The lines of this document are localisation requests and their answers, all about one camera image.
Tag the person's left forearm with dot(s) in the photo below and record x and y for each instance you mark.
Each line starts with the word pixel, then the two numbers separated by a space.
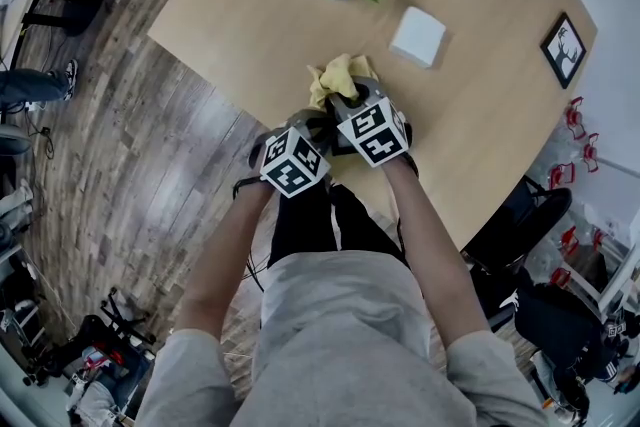
pixel 220 265

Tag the black wheeled chair base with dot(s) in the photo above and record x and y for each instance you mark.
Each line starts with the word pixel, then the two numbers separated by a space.
pixel 125 320

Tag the white tissue box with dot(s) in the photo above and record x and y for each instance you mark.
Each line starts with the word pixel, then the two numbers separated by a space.
pixel 417 37

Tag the black floral print picture frame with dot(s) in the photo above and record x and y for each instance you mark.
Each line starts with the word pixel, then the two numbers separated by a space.
pixel 345 150

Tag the person's black trousers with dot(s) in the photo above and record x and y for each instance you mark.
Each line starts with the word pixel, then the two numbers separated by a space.
pixel 305 230

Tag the white glove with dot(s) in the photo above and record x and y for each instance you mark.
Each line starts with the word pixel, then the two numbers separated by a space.
pixel 510 301

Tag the person's right forearm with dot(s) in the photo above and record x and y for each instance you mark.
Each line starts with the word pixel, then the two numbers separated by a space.
pixel 435 255

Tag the yellow wiping cloth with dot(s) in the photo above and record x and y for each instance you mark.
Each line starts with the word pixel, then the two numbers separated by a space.
pixel 337 77

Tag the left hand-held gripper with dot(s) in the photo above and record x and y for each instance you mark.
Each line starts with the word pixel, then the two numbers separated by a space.
pixel 292 165

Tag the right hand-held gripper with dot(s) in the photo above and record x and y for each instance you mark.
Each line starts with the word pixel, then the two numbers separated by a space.
pixel 375 135

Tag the person's grey shirt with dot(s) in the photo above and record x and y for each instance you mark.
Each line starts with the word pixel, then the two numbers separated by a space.
pixel 345 345

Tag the black mesh office chair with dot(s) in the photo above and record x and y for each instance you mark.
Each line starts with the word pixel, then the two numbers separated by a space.
pixel 560 325

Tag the black deer print picture frame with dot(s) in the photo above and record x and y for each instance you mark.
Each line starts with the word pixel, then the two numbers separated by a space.
pixel 564 50

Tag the black folding chair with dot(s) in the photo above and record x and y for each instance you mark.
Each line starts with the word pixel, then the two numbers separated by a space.
pixel 520 225

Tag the pile of clear plastic bottles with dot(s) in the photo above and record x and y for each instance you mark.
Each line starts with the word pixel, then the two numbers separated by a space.
pixel 575 155

